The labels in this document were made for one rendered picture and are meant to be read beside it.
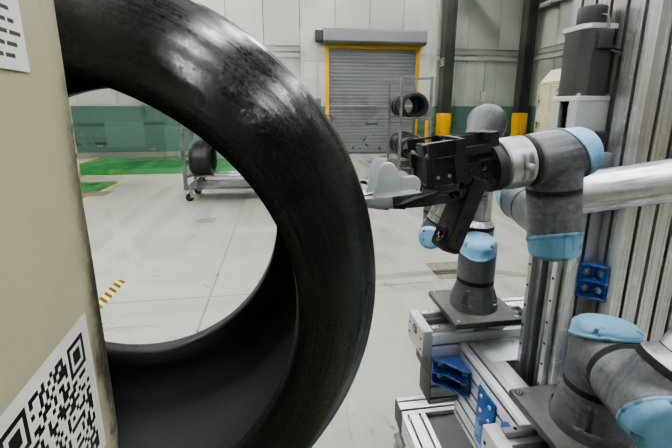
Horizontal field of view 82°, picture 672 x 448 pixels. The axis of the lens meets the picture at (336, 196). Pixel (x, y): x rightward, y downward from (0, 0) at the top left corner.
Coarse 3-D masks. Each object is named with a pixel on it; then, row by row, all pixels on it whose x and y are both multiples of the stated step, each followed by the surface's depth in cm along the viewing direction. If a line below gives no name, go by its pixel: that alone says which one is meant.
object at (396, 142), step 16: (400, 80) 721; (432, 80) 720; (400, 96) 724; (416, 96) 769; (432, 96) 726; (400, 112) 731; (416, 112) 781; (400, 128) 737; (400, 144) 744; (400, 160) 752
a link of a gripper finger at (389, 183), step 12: (384, 168) 49; (384, 180) 49; (396, 180) 50; (408, 180) 50; (384, 192) 50; (396, 192) 50; (408, 192) 50; (420, 192) 50; (372, 204) 50; (384, 204) 49
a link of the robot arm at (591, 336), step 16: (576, 320) 76; (592, 320) 75; (608, 320) 76; (624, 320) 76; (576, 336) 75; (592, 336) 72; (608, 336) 70; (624, 336) 69; (640, 336) 70; (576, 352) 75; (592, 352) 71; (608, 352) 68; (576, 368) 75; (576, 384) 75
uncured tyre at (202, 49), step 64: (64, 0) 25; (128, 0) 27; (192, 0) 31; (64, 64) 25; (128, 64) 26; (192, 64) 27; (256, 64) 30; (192, 128) 28; (256, 128) 29; (320, 128) 33; (256, 192) 30; (320, 192) 32; (320, 256) 32; (256, 320) 62; (320, 320) 34; (128, 384) 59; (192, 384) 60; (256, 384) 56; (320, 384) 35
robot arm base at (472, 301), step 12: (456, 288) 125; (468, 288) 121; (480, 288) 120; (492, 288) 122; (456, 300) 124; (468, 300) 122; (480, 300) 120; (492, 300) 121; (468, 312) 121; (480, 312) 120; (492, 312) 121
